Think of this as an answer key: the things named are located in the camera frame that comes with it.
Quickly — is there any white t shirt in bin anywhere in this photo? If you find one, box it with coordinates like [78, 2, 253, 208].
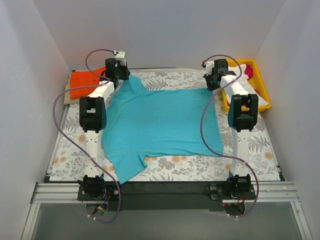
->
[224, 63, 269, 106]

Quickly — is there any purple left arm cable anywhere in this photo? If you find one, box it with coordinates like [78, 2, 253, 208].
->
[52, 48, 123, 223]

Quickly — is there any beige folded t shirt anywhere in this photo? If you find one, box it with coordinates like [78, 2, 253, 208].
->
[63, 89, 82, 105]

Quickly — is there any aluminium frame rail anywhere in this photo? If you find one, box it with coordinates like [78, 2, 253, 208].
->
[32, 181, 300, 203]

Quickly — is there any turquoise t shirt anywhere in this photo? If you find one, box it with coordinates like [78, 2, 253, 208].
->
[102, 76, 224, 184]

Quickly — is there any yellow plastic bin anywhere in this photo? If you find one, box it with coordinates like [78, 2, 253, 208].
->
[222, 59, 272, 112]

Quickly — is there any floral patterned table mat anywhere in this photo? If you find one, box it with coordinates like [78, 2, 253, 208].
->
[47, 70, 281, 182]

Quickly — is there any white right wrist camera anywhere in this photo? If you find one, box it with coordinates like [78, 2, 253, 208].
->
[201, 60, 215, 75]

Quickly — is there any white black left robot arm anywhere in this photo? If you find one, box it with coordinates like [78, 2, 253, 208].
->
[79, 51, 130, 200]

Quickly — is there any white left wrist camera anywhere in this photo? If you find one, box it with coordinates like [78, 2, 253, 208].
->
[113, 50, 127, 67]

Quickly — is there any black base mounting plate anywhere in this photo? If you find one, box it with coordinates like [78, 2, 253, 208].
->
[77, 181, 257, 212]

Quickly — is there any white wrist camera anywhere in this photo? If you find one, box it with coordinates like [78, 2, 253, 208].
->
[113, 50, 127, 67]
[201, 60, 215, 75]

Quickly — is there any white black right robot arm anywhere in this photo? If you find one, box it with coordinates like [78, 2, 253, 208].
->
[201, 54, 259, 204]

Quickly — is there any magenta t shirt in bin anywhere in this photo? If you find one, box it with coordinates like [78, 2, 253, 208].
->
[244, 63, 259, 95]

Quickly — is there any orange folded t shirt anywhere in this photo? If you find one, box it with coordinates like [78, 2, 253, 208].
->
[69, 67, 106, 100]

